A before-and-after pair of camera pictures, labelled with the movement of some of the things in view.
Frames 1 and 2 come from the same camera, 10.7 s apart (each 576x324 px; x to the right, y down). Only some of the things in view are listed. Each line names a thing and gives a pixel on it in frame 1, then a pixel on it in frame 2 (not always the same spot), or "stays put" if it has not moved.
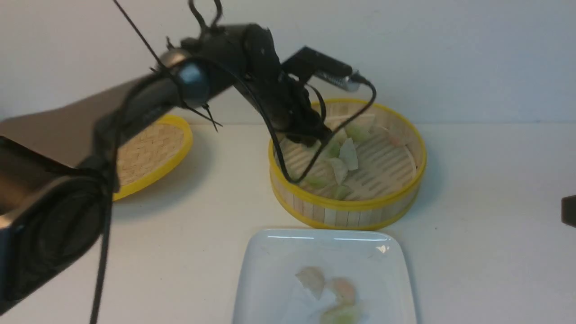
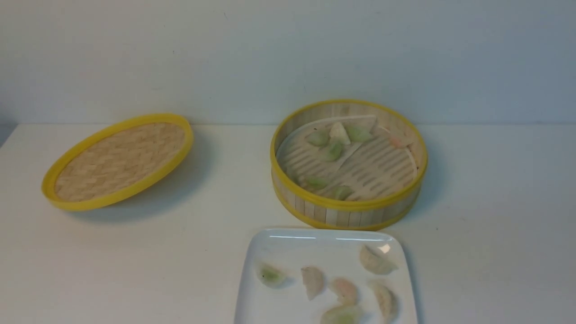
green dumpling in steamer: [317, 182] stays put
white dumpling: [348, 153] to [386, 299]
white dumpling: [340, 169] to [375, 263]
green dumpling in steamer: [343, 191] stays put
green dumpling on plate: [343, 314] stays put
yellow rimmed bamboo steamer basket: [367, 169] stays put
